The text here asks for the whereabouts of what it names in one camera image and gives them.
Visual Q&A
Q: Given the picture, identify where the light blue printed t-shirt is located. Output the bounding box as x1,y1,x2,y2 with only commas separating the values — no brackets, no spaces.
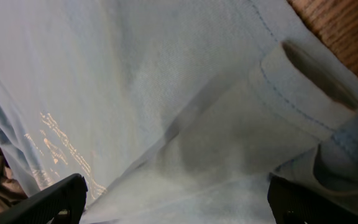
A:
0,1,358,223

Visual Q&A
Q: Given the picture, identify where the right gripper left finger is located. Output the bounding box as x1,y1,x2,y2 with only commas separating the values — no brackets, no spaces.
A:
0,174,88,224

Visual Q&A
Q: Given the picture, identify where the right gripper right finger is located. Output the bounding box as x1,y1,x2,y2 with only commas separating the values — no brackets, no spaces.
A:
267,176,358,224

